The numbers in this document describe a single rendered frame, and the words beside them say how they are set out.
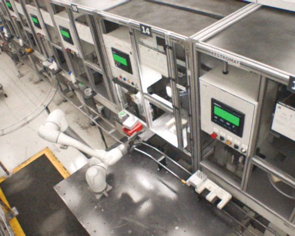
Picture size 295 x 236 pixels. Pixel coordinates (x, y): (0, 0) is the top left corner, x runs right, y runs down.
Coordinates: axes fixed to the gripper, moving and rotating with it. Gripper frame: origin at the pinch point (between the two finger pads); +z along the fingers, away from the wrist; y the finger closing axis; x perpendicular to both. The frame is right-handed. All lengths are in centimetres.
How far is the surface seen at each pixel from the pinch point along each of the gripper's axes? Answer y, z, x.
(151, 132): -21.3, 18.6, 13.6
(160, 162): -33.3, 5.2, -11.1
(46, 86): -112, 20, 352
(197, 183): -20, 3, -59
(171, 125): -18.5, 36.6, 3.4
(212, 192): -24, 6, -72
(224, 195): -26, 12, -80
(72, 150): -112, -29, 151
